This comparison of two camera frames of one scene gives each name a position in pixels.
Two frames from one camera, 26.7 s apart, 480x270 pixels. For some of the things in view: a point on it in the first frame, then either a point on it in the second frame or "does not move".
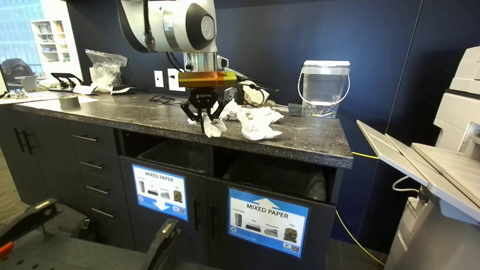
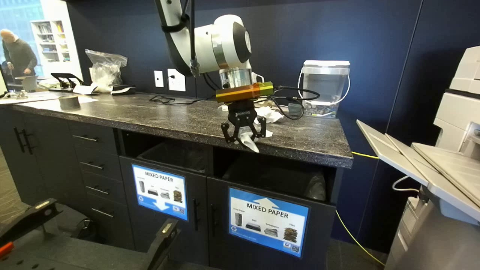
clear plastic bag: x=105 y=70 does not move
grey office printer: x=439 y=230 does not move
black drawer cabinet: x=73 y=164 does not move
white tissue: x=211 y=128 to x=244 y=136
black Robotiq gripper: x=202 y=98 to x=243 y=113
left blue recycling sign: x=160 y=191 does not move
